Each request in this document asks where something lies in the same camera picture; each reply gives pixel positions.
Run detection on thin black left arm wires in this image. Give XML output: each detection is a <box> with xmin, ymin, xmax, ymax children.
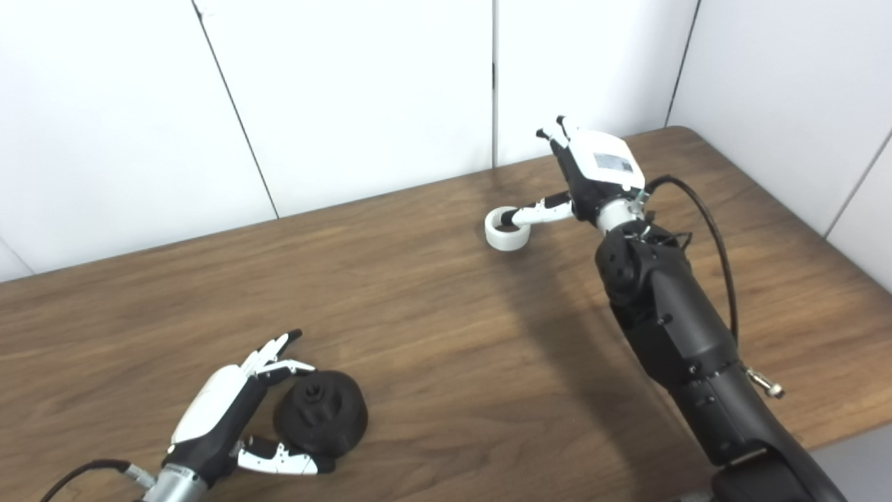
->
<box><xmin>627</xmin><ymin>223</ymin><xmax>694</xmax><ymax>252</ymax></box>

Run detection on round black geared part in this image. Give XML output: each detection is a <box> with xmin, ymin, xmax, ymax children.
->
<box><xmin>273</xmin><ymin>370</ymin><xmax>369</xmax><ymax>459</ymax></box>

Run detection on white toothed ring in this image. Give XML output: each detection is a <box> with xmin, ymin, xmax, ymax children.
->
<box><xmin>485</xmin><ymin>206</ymin><xmax>532</xmax><ymax>252</ymax></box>

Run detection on thick black right wrist cable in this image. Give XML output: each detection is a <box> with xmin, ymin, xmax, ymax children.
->
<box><xmin>641</xmin><ymin>174</ymin><xmax>739</xmax><ymax>346</ymax></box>

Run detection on white and black left hand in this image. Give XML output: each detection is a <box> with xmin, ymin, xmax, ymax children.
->
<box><xmin>162</xmin><ymin>329</ymin><xmax>334</xmax><ymax>489</ymax></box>

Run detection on white and black right hand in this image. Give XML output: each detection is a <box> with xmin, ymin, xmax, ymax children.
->
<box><xmin>511</xmin><ymin>115</ymin><xmax>647</xmax><ymax>231</ymax></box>

